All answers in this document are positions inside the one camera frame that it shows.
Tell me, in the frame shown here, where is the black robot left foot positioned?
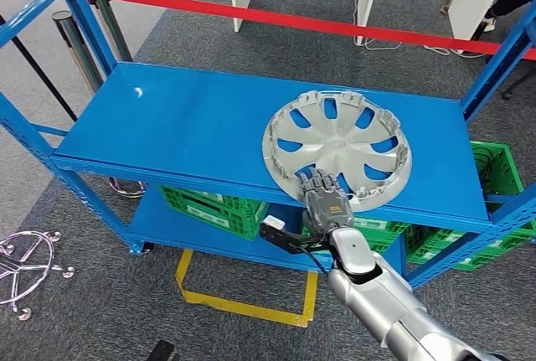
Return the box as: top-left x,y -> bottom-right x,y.
147,338 -> 180,361

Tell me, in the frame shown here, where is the grey plastic wheel hubcap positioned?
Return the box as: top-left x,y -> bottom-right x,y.
262,90 -> 413,214

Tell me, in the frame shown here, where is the black barrier belt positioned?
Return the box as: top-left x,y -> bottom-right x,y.
0,14 -> 79,122

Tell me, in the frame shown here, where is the green plastic crate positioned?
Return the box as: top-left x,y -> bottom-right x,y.
301,214 -> 410,263
405,224 -> 510,272
470,141 -> 536,260
159,185 -> 271,242

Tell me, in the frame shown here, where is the blue metal shelf rack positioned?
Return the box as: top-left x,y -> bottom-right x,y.
0,0 -> 536,305

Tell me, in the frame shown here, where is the white floor cable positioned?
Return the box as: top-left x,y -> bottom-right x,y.
353,0 -> 404,52
421,43 -> 491,60

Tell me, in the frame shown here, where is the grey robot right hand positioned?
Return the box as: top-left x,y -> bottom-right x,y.
297,168 -> 355,238

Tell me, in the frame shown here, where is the person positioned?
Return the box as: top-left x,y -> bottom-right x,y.
480,0 -> 536,34

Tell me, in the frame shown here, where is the black office chair base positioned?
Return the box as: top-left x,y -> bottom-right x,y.
500,64 -> 536,100

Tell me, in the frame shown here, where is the black camera bracket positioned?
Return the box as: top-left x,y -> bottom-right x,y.
267,228 -> 336,255

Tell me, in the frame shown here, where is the red barrier belt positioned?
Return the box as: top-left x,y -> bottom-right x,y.
104,0 -> 536,61

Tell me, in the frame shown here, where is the black round stool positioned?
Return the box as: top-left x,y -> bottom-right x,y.
0,230 -> 75,322

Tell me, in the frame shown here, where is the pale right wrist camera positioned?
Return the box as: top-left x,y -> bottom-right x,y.
259,214 -> 287,240

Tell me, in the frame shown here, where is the chrome stanchion post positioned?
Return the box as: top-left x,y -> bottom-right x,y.
79,0 -> 134,64
51,10 -> 146,199

